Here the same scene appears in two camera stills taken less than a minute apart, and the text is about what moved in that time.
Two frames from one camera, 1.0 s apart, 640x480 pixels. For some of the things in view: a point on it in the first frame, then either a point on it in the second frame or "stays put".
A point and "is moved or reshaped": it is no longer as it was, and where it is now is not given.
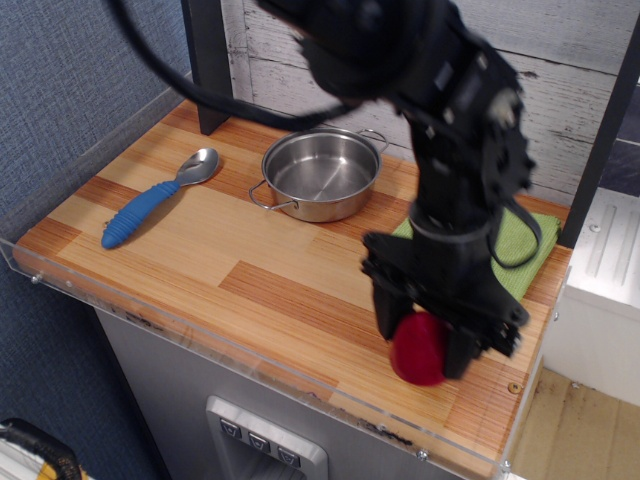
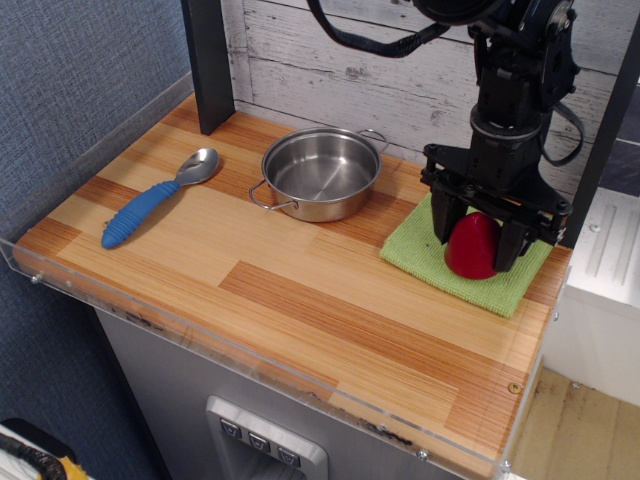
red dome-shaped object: [417, 348] is moved or reshaped
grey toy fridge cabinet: [210, 418] stays put
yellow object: [48, 473] → [74, 472]
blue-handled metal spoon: [194, 168] stays put
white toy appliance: [596, 332] stays put
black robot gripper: [457, 282] → [501, 173]
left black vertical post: [206, 42] stays put
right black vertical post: [605, 135] stays put
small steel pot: [321, 175] stays put
